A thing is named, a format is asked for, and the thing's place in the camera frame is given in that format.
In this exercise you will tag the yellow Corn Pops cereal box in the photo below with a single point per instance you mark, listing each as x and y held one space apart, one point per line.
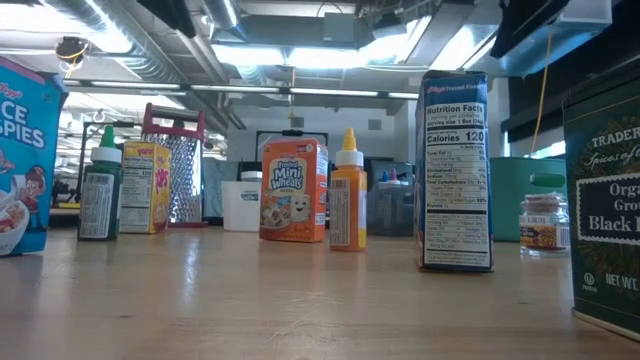
150 200

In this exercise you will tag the grey wall vent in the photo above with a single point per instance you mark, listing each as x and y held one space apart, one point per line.
297 122
375 124

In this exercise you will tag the dark green pepper tin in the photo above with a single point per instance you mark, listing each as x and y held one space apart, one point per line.
605 260

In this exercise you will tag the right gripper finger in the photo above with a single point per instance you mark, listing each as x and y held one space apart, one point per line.
540 17
515 15

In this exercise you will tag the yellow-orange food colouring bottle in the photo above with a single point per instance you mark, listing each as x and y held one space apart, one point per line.
350 215

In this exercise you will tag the round silver ventilation duct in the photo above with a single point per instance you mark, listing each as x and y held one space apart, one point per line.
220 12

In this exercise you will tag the long ceiling strip light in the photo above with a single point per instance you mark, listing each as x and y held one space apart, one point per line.
235 88

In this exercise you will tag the labelled clear glass spice jar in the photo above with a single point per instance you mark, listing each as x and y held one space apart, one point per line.
545 235

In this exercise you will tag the green food colouring bottle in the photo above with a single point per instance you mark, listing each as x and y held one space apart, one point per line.
100 200

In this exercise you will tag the blue Rice Krispies cereal box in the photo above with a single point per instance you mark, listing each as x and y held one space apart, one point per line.
30 125

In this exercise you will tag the orange Mini Wheats cereal box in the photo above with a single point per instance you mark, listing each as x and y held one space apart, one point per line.
292 200

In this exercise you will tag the blue Frosted Flakes cereal box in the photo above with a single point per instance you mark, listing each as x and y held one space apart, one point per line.
455 200

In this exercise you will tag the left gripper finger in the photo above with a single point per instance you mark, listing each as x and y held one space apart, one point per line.
180 12
162 12

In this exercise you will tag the grey-blue fabric panel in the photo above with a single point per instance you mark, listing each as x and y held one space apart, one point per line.
212 190

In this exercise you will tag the white plastic bin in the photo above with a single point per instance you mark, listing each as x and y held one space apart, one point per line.
240 215

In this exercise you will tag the grey translucent plastic bin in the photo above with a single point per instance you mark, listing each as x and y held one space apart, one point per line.
390 215

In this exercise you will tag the teal plastic bin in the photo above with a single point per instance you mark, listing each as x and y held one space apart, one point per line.
510 210

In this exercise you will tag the blue food colouring bottle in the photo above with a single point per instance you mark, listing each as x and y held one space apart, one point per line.
385 176

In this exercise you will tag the black ceiling-mounted device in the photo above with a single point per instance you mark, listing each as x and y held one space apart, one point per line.
71 48

